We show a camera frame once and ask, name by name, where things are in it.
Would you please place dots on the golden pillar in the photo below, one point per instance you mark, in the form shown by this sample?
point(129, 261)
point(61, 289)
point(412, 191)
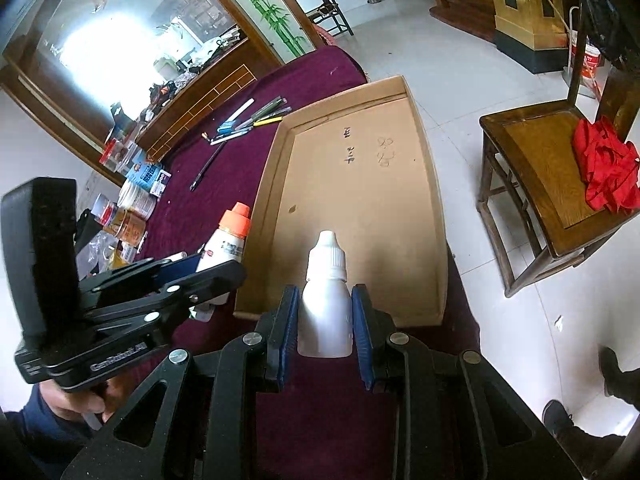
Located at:
point(520, 10)

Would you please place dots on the white dropper bottle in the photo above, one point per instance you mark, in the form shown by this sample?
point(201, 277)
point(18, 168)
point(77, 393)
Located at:
point(325, 305)

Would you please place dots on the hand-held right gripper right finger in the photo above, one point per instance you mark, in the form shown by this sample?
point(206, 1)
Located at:
point(361, 335)

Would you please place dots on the wooden staircase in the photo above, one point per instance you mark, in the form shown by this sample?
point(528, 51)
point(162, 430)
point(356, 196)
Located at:
point(465, 5)

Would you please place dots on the white tin can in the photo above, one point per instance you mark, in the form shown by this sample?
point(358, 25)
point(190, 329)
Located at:
point(136, 200)

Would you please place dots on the white pen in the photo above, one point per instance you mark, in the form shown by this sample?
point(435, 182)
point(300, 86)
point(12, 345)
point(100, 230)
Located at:
point(230, 135)

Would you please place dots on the cardboard tray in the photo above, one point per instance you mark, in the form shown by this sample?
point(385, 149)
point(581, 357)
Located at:
point(360, 200)

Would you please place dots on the small white blue box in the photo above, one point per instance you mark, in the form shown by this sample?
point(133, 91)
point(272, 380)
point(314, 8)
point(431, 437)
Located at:
point(161, 182)

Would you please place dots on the long black pen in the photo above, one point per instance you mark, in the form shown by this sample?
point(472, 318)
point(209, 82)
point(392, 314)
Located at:
point(207, 167)

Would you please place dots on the green pen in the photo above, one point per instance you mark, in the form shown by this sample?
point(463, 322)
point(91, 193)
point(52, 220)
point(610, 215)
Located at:
point(270, 105)

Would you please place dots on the person's left forearm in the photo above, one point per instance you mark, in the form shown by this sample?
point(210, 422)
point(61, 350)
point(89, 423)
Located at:
point(35, 440)

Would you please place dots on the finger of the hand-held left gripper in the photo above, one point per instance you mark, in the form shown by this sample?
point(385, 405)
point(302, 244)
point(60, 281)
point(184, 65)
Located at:
point(180, 267)
point(220, 280)

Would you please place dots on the assorted clutter pile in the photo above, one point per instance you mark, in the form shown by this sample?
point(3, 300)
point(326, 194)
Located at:
point(175, 85)

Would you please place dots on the black plastic bag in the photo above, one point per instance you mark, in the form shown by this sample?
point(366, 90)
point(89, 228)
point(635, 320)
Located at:
point(610, 15)

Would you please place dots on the red cloth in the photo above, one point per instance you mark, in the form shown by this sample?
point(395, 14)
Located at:
point(605, 165)

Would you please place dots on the white bottle orange cap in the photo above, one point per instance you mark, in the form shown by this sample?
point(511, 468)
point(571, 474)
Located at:
point(222, 250)

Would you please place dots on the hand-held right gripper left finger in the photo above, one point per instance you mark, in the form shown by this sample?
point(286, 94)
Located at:
point(289, 330)

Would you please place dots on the white chalk stick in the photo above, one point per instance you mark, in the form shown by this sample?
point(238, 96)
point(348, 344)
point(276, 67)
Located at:
point(242, 110)

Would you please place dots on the maroon tablecloth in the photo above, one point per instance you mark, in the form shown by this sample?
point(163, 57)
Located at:
point(230, 185)

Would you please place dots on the wooden sideboard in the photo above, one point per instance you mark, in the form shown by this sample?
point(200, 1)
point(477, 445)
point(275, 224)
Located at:
point(210, 95)

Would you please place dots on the person's left hand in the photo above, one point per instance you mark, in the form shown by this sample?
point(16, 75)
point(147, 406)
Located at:
point(65, 405)

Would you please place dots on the white red bucket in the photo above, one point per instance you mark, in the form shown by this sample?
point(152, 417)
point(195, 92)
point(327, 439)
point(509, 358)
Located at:
point(587, 60)

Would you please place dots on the red lid jar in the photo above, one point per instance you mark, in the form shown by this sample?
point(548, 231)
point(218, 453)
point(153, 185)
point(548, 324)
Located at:
point(105, 210)

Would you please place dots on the wood framed wall mirror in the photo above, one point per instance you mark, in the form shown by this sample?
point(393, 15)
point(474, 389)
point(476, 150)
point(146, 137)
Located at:
point(100, 35)

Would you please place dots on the blue printed box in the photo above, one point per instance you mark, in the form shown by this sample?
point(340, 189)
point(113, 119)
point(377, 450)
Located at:
point(142, 176)

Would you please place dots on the orange label jar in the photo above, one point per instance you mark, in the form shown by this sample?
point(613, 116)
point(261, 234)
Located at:
point(125, 230)

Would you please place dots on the bamboo painted glass panel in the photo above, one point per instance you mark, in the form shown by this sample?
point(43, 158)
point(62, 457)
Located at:
point(270, 10)

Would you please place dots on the person's black shoe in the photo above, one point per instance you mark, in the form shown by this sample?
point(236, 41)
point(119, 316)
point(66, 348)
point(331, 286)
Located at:
point(620, 375)
point(575, 435)

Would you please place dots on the dark wooden chair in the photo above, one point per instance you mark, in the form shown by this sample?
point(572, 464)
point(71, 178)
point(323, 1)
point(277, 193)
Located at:
point(327, 10)

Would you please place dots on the grey pen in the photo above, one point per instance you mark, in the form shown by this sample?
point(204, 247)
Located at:
point(265, 115)

